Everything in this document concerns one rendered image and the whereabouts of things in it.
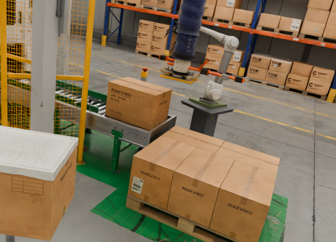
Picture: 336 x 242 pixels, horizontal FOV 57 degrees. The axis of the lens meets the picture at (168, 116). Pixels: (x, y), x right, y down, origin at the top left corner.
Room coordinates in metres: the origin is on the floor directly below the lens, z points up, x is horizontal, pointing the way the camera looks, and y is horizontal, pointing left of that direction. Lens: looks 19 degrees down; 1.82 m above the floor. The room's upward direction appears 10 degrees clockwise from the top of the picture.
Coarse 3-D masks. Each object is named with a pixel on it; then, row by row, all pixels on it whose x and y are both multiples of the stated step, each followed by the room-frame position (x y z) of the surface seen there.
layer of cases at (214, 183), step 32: (160, 160) 2.43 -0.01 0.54; (192, 160) 2.54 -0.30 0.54; (224, 160) 2.65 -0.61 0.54; (256, 160) 2.78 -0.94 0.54; (128, 192) 2.43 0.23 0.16; (160, 192) 2.32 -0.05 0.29; (192, 192) 2.22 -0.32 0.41; (224, 192) 2.13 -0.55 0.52; (256, 192) 2.17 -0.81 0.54; (224, 224) 2.11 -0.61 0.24; (256, 224) 2.03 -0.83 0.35
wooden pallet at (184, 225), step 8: (128, 200) 2.42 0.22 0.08; (136, 200) 2.39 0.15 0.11; (136, 208) 2.39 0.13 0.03; (144, 208) 2.42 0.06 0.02; (160, 208) 2.31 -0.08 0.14; (152, 216) 2.33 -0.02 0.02; (160, 216) 2.35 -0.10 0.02; (168, 216) 2.37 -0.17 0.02; (176, 216) 2.25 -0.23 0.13; (168, 224) 2.27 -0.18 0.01; (176, 224) 2.28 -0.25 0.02; (184, 224) 2.22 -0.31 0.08; (192, 224) 2.20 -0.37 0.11; (200, 224) 2.18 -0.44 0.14; (184, 232) 2.21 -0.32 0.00; (192, 232) 2.21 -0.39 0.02; (200, 232) 2.23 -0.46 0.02; (216, 232) 2.12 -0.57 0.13; (208, 240) 2.14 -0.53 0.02; (216, 240) 2.16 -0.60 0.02; (224, 240) 2.18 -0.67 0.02; (232, 240) 2.07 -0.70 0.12
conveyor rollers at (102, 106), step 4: (20, 80) 4.00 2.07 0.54; (24, 80) 4.06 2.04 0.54; (28, 80) 4.12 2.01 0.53; (56, 88) 3.92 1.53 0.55; (56, 92) 3.78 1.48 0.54; (60, 92) 3.84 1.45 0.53; (76, 92) 3.90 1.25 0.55; (68, 96) 3.73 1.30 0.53; (72, 96) 3.71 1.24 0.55; (76, 96) 3.75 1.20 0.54; (80, 96) 3.81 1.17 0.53; (88, 96) 3.84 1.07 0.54; (80, 100) 3.68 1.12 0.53; (88, 100) 3.69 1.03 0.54; (92, 100) 3.76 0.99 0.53; (96, 100) 3.72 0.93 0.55; (100, 100) 3.78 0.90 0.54; (92, 104) 3.62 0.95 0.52; (96, 104) 3.57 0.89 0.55; (100, 104) 3.63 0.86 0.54; (104, 104) 3.71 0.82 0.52; (100, 108) 3.48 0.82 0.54; (104, 108) 3.56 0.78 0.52; (100, 112) 3.34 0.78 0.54; (104, 112) 3.40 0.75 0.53; (108, 116) 3.33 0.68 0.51; (120, 120) 3.24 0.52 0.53
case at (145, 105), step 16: (112, 80) 3.33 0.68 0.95; (128, 80) 3.45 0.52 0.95; (112, 96) 3.24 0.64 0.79; (128, 96) 3.16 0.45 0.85; (144, 96) 3.09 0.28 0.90; (160, 96) 3.14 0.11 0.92; (112, 112) 3.23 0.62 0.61; (128, 112) 3.15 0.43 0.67; (144, 112) 3.08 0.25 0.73; (160, 112) 3.21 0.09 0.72; (144, 128) 3.07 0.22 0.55
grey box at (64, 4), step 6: (60, 0) 2.57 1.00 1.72; (66, 0) 2.57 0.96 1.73; (60, 6) 2.57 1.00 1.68; (66, 6) 2.57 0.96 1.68; (66, 12) 2.58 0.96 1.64; (60, 18) 2.56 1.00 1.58; (66, 18) 2.58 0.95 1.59; (60, 24) 2.56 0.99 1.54; (66, 24) 2.58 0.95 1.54; (60, 30) 2.56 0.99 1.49; (66, 30) 2.59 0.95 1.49
